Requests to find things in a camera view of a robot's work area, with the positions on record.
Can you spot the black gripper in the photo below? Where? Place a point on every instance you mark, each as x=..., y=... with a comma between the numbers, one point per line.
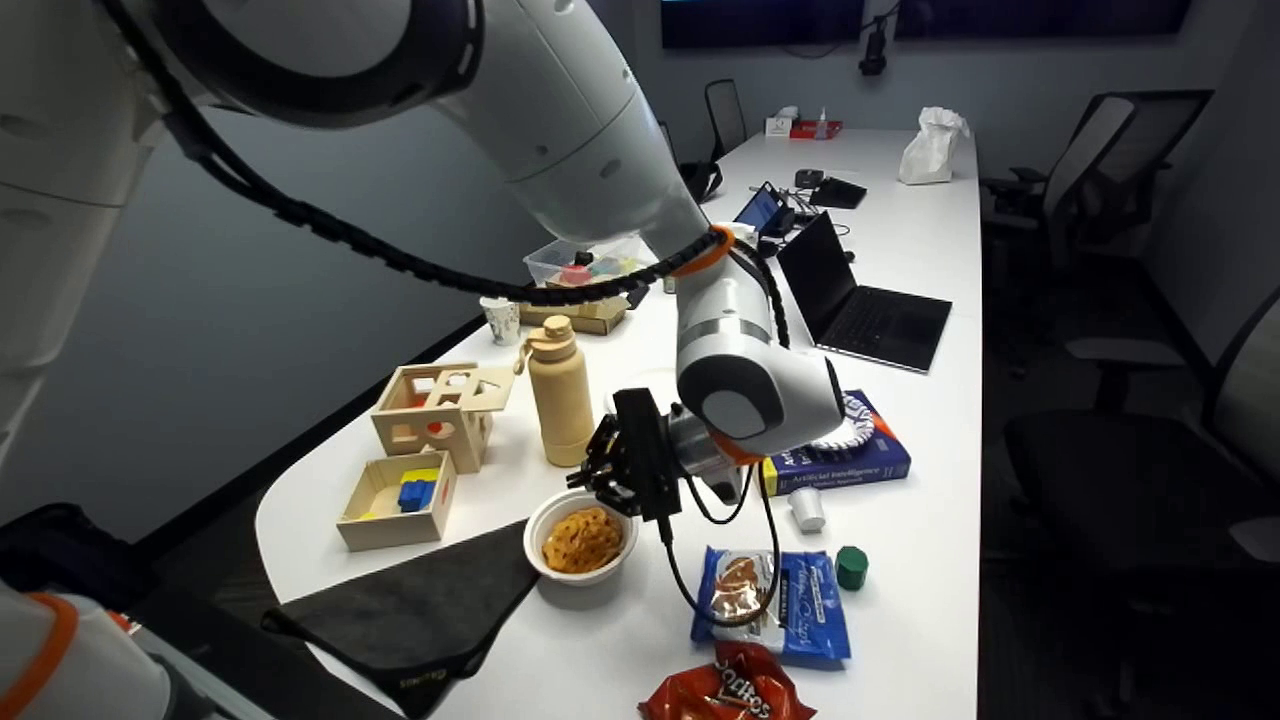
x=648, y=453

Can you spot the white robot base segment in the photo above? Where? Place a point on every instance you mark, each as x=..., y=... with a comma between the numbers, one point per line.
x=64, y=661

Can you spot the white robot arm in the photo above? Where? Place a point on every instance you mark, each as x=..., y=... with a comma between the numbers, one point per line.
x=563, y=93

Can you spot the brown pretzel chips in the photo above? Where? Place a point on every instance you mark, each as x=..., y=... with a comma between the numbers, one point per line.
x=584, y=543

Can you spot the beige water bottle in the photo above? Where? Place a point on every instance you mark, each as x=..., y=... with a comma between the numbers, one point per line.
x=563, y=400

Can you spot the white bowl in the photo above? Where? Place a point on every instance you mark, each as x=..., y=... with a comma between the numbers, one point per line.
x=534, y=544

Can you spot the flat wooden tray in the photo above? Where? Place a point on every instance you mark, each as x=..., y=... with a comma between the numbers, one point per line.
x=581, y=316

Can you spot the wooden shape sorter cube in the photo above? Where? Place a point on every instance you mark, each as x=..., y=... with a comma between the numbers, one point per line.
x=447, y=433

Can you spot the small white cup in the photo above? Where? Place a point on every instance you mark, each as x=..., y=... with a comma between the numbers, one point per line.
x=501, y=322

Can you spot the long yellow block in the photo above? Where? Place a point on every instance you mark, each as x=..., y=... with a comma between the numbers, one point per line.
x=423, y=472

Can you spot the blue block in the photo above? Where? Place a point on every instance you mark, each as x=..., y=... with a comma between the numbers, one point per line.
x=417, y=498

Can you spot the small white bottle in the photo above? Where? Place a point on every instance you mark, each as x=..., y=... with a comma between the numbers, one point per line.
x=806, y=512

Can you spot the clear plastic container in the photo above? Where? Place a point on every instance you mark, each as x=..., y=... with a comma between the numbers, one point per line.
x=584, y=260

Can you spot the dark grey cloth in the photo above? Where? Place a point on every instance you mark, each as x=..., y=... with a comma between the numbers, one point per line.
x=413, y=612

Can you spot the open wooden box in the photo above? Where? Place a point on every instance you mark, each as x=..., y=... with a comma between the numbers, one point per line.
x=367, y=524

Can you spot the blue and white snack bag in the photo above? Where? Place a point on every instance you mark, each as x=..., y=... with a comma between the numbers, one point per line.
x=806, y=612

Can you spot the blue book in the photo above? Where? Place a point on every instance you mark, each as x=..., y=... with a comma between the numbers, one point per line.
x=852, y=464

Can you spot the red chips bag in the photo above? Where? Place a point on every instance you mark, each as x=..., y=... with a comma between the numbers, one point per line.
x=725, y=686

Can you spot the green cap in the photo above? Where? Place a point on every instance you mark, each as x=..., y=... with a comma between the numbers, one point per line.
x=849, y=569

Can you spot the blue packet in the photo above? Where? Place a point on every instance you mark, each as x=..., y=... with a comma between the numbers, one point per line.
x=766, y=211

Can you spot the black laptop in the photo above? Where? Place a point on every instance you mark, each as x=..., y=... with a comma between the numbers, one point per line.
x=881, y=326

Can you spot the black pouch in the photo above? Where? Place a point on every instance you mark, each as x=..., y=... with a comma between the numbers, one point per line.
x=836, y=189

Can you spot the black office chair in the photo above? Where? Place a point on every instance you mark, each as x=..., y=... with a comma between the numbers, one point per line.
x=1105, y=146
x=725, y=123
x=1134, y=483

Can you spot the red and white boxes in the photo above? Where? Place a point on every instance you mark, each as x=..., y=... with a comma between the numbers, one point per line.
x=806, y=125

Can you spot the white plastic bag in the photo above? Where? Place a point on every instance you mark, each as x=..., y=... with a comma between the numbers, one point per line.
x=932, y=146

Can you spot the wall screen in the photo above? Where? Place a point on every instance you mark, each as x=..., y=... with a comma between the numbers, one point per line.
x=802, y=21

